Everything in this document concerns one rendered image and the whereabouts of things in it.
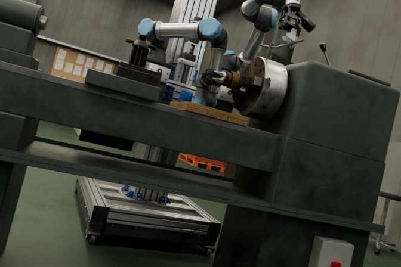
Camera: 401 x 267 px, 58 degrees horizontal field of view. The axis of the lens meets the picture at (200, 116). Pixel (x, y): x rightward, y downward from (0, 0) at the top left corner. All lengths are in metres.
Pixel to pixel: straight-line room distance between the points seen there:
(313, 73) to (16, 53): 1.30
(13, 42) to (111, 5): 10.74
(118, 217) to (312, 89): 1.32
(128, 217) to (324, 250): 1.12
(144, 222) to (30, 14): 1.34
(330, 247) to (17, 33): 1.67
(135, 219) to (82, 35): 10.10
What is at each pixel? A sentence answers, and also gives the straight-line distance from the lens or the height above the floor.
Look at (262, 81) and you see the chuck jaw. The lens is 1.76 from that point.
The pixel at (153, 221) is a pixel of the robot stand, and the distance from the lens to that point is 2.33.
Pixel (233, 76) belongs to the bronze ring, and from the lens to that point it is 1.80.
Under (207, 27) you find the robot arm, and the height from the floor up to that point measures 1.37.
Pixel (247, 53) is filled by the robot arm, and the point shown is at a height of 1.38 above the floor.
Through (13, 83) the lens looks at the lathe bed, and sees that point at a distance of 1.57.
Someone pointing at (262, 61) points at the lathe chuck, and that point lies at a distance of 1.83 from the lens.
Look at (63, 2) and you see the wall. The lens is 12.21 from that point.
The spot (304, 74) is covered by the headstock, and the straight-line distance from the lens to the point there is 1.78.
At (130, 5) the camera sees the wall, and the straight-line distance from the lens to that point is 12.46.
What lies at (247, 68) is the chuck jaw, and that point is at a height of 1.17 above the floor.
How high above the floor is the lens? 0.79
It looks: 2 degrees up
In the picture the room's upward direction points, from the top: 14 degrees clockwise
